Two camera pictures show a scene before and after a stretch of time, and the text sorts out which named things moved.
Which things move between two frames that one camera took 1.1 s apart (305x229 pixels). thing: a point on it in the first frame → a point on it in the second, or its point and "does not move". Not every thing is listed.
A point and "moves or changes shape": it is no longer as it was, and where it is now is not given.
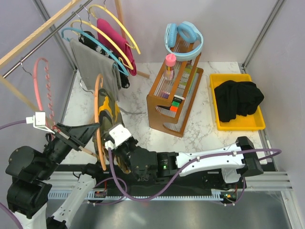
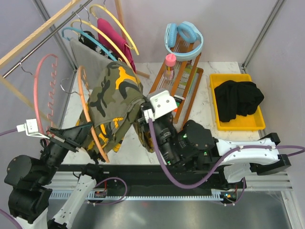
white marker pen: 179,97 does not move
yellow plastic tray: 253,122 does not move
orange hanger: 96,115 → 79,92
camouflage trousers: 110,117 moves or changes shape
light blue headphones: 188,33 does not move
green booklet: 186,77 does not move
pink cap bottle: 170,63 does not move
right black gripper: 116,150 → 143,108
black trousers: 234,98 does not move
